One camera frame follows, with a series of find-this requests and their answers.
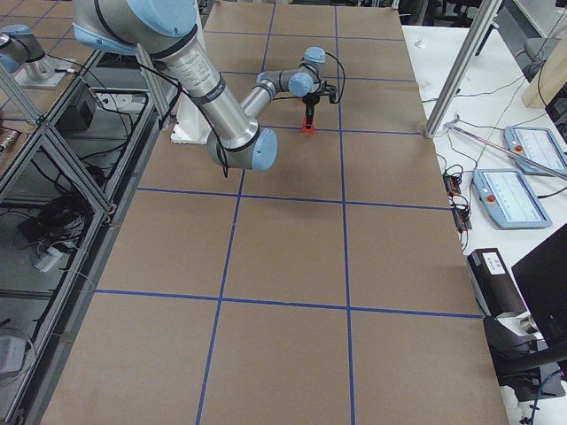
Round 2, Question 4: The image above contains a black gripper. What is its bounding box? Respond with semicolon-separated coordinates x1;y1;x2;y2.
303;93;321;128

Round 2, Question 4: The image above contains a red block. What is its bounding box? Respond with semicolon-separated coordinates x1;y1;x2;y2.
301;118;315;135

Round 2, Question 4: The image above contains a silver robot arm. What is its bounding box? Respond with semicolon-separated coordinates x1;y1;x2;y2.
73;1;327;171
1;24;66;89

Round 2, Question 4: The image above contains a long metal rod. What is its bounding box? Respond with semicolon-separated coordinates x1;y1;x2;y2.
444;120;566;179

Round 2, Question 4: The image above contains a small circuit board far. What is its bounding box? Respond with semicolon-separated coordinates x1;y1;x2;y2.
443;173;462;197

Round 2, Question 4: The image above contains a small circuit board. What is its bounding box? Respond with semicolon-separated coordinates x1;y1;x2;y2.
451;205;472;233
443;173;462;197

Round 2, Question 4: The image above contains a small circuit board near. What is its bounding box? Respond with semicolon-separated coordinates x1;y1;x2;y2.
451;205;472;233

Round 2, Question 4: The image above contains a near blue teach pendant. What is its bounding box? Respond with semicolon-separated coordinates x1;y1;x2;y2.
472;169;553;230

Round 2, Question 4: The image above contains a blue teach pendant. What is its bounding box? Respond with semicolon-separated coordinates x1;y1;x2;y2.
504;126;566;174
472;169;553;230

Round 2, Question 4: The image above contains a far blue teach pendant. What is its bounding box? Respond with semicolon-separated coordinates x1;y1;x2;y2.
504;126;566;174

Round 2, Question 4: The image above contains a black cardboard box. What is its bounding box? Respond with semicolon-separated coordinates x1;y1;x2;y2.
466;248;528;319

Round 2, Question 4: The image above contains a black monitor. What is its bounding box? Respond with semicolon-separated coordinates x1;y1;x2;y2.
512;225;566;345

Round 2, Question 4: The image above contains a black monitor stand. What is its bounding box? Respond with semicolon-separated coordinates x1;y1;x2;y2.
483;317;566;402

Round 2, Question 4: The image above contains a white camera post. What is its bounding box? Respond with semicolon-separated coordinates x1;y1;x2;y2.
150;0;240;146

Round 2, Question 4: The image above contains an aluminium frame post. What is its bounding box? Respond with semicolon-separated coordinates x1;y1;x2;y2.
423;0;502;139

